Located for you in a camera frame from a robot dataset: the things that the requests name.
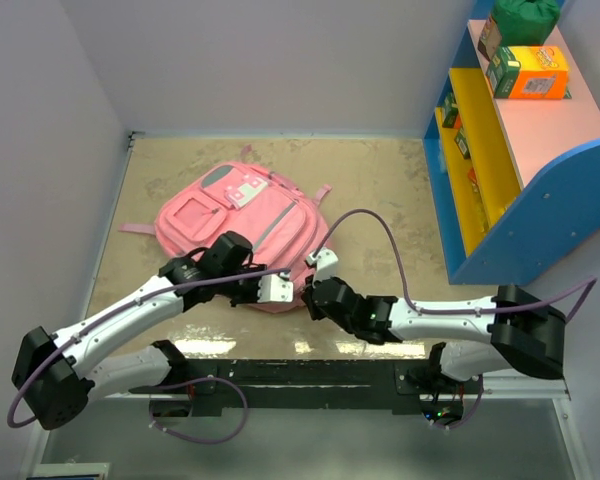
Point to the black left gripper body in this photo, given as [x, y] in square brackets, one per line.
[240, 291]

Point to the orange packet on shelf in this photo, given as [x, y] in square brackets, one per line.
[476, 195]

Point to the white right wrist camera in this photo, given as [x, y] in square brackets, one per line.
[324, 263]

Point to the pink student backpack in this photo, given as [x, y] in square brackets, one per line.
[283, 224]

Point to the brown card box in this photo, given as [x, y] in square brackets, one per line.
[490, 38]

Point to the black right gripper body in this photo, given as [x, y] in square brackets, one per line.
[317, 313]

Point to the green cloth bag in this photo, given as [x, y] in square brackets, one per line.
[525, 22]

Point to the orange green crayon box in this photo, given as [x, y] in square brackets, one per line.
[528, 72]

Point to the small green box upper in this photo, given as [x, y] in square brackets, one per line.
[450, 112]

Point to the small green box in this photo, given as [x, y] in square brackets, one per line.
[450, 112]
[461, 142]

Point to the blue yellow pink shelf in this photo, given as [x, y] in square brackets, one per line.
[537, 164]

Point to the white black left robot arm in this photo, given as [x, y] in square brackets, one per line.
[57, 375]

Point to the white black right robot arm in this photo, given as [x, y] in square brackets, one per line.
[509, 330]

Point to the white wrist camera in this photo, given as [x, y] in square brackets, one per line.
[324, 263]
[275, 288]

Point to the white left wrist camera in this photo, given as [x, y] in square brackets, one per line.
[275, 288]

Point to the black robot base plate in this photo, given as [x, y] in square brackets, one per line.
[300, 385]

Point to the small green box lower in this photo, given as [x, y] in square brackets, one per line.
[461, 142]

